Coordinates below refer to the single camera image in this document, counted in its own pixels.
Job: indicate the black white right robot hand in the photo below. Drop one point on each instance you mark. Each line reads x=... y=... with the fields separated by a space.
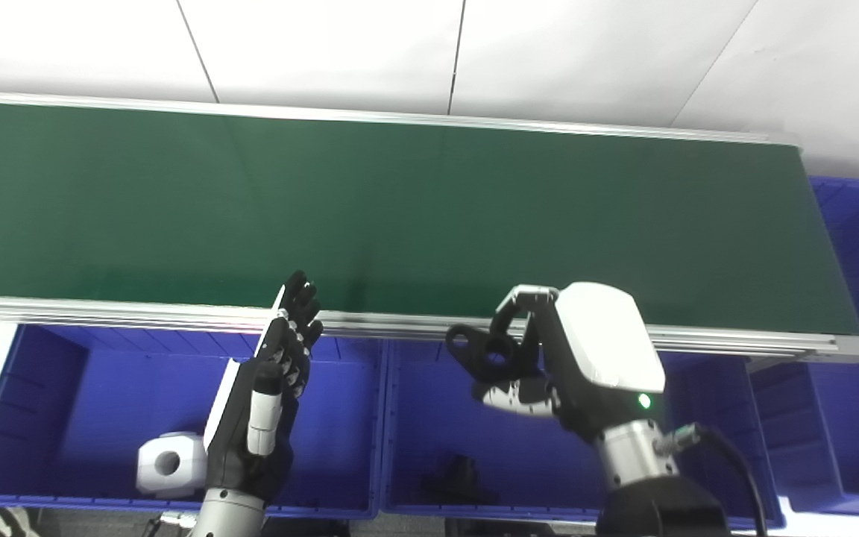
x=601 y=343

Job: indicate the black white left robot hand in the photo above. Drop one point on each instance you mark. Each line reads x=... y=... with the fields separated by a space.
x=250 y=447

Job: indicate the black flange part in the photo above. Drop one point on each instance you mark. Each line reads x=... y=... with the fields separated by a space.
x=485 y=350

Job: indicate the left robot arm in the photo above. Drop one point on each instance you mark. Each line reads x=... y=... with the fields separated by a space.
x=228 y=514

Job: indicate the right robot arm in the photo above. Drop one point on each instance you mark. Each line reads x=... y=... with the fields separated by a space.
x=634 y=455

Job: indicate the white cube part with hole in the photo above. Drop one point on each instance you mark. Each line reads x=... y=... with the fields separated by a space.
x=187 y=477

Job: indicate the blue bin with white part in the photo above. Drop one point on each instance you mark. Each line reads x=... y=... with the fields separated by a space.
x=86 y=388

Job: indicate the blue bin with black part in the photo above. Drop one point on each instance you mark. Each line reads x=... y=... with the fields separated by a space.
x=429 y=418

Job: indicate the black part in bin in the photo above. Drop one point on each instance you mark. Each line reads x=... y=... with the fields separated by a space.
x=459 y=477

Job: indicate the green conveyor belt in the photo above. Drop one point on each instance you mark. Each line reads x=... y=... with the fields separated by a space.
x=101 y=309
x=400 y=224

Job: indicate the black white shoe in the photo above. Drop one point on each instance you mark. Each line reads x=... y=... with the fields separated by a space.
x=8 y=522

